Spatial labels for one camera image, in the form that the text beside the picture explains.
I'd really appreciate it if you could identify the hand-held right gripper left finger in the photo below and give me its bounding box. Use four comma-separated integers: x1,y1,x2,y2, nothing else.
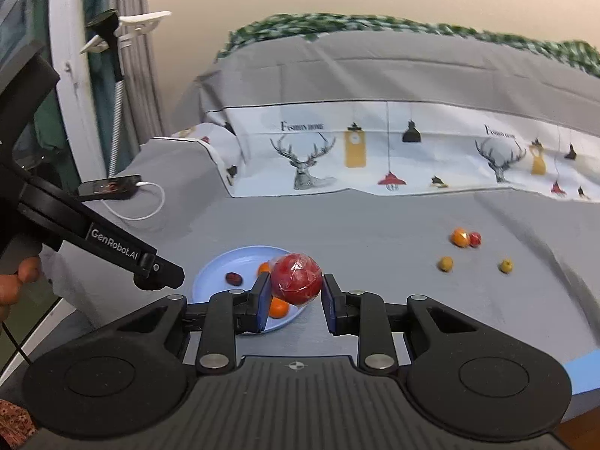
108,272,273,377

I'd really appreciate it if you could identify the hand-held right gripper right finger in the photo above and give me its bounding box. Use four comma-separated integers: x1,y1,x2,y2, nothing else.
321,273,480,377

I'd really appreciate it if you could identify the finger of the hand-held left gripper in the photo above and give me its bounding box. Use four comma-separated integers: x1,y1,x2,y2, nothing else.
132,247,186,291

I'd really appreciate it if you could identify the blue plate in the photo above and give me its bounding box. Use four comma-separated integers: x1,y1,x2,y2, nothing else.
193,245,305,335

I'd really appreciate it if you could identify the person's left hand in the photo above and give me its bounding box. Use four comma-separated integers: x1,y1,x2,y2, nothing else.
0,255,44,320

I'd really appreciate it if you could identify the black smartphone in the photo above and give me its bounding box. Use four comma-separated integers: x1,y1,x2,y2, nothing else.
77,175,142,200

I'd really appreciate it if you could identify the grey bed sheet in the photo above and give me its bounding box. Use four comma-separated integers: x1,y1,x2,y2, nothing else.
40,137,600,420

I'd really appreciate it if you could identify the black gooseneck phone holder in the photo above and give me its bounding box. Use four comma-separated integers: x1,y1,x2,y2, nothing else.
87,8,126,180

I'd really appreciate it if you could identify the grey curtain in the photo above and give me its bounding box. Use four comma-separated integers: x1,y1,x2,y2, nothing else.
112,0,163,151

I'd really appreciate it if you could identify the white plastic clamp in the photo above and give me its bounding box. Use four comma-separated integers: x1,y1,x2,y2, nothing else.
79,10,172,54

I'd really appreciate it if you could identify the floral patterned clothing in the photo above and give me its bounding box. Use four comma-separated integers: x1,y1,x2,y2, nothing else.
0,398,37,450

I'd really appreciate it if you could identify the deer print pillow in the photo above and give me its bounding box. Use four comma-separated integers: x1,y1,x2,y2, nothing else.
171,33,600,203

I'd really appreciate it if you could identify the light blue tape strip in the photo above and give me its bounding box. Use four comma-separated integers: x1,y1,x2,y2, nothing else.
565,354,600,395

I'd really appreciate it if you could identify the green checked cloth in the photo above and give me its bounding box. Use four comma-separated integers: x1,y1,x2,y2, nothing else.
216,13,600,78

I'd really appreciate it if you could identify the white charging cable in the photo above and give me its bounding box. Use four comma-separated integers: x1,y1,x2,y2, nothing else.
105,180,166,221

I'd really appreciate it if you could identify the thin black cable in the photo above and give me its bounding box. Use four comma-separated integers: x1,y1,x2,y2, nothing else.
0,319,35,367

